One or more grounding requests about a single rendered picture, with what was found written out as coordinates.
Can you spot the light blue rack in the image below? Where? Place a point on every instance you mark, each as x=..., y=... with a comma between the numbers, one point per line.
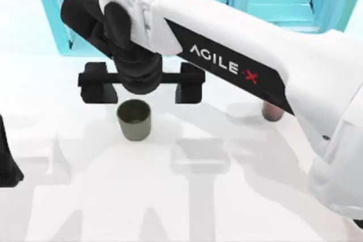
x=52, y=12

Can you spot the olive grey cup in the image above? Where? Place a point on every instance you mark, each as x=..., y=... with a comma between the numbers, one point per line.
x=134, y=124

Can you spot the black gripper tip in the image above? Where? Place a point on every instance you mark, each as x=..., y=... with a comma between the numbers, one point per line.
x=8, y=162

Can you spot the brown cup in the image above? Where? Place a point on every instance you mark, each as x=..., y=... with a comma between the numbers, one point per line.
x=272, y=113

